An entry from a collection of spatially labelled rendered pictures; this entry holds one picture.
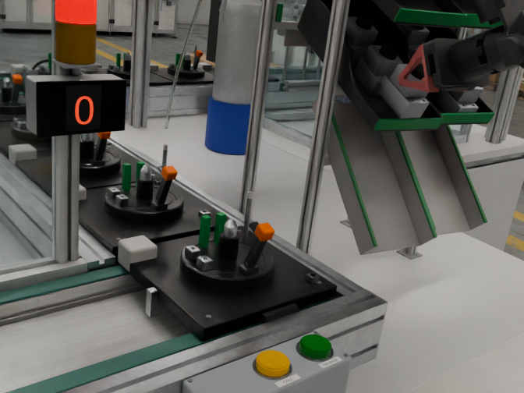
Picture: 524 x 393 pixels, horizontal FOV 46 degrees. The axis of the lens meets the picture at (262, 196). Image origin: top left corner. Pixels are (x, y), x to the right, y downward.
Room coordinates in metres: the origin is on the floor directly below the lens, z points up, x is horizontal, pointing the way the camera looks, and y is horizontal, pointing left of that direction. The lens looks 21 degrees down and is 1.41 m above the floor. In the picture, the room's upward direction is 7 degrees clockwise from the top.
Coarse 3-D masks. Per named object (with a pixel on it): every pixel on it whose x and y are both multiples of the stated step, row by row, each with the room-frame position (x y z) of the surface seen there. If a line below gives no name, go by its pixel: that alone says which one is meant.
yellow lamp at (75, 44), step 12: (60, 24) 0.78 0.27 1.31; (72, 24) 0.78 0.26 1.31; (84, 24) 0.79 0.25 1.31; (96, 24) 0.81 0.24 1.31; (60, 36) 0.78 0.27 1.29; (72, 36) 0.78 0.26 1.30; (84, 36) 0.79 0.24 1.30; (60, 48) 0.78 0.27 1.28; (72, 48) 0.78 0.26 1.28; (84, 48) 0.79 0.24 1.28; (60, 60) 0.78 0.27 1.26; (72, 60) 0.78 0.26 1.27; (84, 60) 0.79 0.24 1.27
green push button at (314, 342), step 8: (304, 336) 0.68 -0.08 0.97; (312, 336) 0.68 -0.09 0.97; (320, 336) 0.69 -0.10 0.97; (304, 344) 0.66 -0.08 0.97; (312, 344) 0.67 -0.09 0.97; (320, 344) 0.67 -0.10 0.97; (328, 344) 0.67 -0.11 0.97; (304, 352) 0.66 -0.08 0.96; (312, 352) 0.65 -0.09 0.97; (320, 352) 0.65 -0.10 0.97; (328, 352) 0.66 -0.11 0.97
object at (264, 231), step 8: (256, 224) 0.80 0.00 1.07; (264, 224) 0.79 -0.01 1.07; (256, 232) 0.78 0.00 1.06; (264, 232) 0.77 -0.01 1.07; (272, 232) 0.78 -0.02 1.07; (256, 240) 0.79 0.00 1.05; (264, 240) 0.78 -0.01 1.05; (256, 248) 0.78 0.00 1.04; (248, 256) 0.80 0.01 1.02; (256, 256) 0.79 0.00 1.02; (248, 264) 0.79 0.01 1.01
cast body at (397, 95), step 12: (396, 72) 0.95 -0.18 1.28; (420, 72) 0.93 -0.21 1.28; (384, 84) 0.96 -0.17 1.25; (396, 84) 0.94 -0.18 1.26; (384, 96) 0.96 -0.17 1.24; (396, 96) 0.94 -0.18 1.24; (408, 96) 0.93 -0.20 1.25; (420, 96) 0.94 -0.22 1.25; (396, 108) 0.94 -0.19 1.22; (408, 108) 0.92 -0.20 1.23; (420, 108) 0.94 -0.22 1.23
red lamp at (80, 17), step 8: (56, 0) 0.79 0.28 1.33; (64, 0) 0.78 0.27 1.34; (72, 0) 0.78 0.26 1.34; (80, 0) 0.78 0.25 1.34; (88, 0) 0.79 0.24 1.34; (96, 0) 0.81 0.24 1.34; (56, 8) 0.79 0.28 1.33; (64, 8) 0.78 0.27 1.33; (72, 8) 0.78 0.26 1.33; (80, 8) 0.78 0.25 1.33; (88, 8) 0.79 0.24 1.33; (96, 8) 0.81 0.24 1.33; (56, 16) 0.79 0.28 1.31; (64, 16) 0.78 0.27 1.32; (72, 16) 0.78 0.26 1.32; (80, 16) 0.78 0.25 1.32; (88, 16) 0.79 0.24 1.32; (96, 16) 0.81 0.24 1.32
